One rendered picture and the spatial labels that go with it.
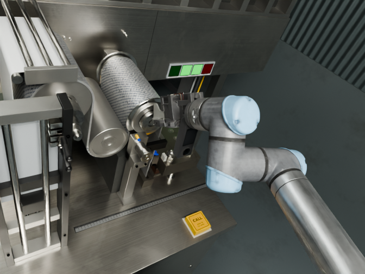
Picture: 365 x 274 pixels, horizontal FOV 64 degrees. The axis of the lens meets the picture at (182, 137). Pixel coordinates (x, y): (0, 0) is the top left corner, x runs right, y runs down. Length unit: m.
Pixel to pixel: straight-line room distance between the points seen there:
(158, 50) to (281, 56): 1.43
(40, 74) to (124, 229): 0.60
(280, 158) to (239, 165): 0.10
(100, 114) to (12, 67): 0.30
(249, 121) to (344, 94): 1.77
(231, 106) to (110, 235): 0.64
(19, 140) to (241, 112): 0.43
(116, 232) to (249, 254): 1.41
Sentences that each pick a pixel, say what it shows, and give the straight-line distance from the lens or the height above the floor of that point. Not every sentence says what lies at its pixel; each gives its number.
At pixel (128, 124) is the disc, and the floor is 1.24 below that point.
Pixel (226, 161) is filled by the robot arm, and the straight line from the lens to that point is 0.57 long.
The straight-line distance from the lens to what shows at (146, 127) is 0.88.
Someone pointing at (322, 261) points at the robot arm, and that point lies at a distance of 0.55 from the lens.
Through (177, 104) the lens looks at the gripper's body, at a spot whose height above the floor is 1.40.
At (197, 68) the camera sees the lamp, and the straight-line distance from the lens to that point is 1.36.
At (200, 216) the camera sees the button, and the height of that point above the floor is 0.92.
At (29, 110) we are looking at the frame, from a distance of 0.57.
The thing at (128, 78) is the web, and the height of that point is 1.31.
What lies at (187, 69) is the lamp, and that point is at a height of 1.19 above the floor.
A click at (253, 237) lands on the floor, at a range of 2.38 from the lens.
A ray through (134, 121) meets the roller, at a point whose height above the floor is 1.25.
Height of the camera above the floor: 1.81
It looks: 40 degrees down
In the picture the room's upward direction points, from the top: 21 degrees clockwise
